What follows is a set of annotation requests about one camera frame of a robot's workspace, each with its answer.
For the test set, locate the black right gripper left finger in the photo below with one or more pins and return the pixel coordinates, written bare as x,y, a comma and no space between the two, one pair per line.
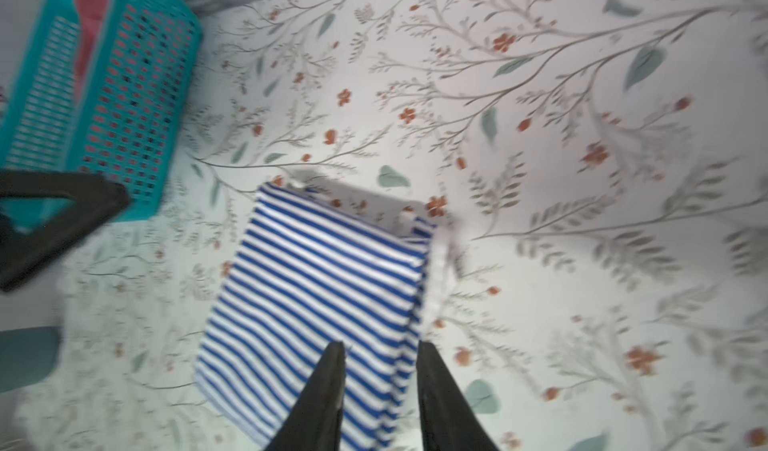
314,422

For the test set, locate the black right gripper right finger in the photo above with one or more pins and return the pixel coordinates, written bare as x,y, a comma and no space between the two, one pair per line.
447,420

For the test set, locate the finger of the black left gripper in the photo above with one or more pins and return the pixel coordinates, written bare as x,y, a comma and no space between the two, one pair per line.
90,193
25,255

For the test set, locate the blue white striped tank top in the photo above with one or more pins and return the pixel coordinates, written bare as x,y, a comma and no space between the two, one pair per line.
324,307

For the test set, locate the maroon tank top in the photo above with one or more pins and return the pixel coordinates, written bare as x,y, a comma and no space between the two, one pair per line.
91,14

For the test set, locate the teal plastic basket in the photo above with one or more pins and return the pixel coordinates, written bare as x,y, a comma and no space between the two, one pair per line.
121,120

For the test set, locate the floral tablecloth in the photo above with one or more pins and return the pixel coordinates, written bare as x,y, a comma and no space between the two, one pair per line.
602,168

